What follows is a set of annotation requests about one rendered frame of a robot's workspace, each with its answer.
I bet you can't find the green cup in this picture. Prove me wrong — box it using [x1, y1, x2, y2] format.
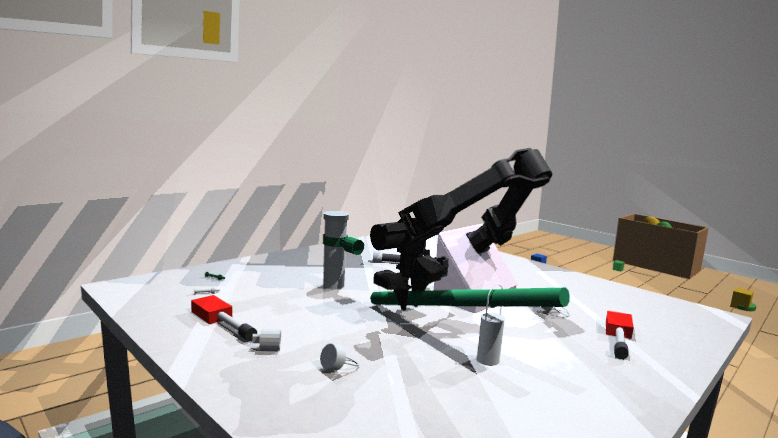
[323, 234, 364, 255]

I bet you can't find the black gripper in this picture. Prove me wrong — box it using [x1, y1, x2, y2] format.
[373, 246, 430, 311]

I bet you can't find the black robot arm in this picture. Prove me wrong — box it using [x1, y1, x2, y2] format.
[370, 148, 553, 284]

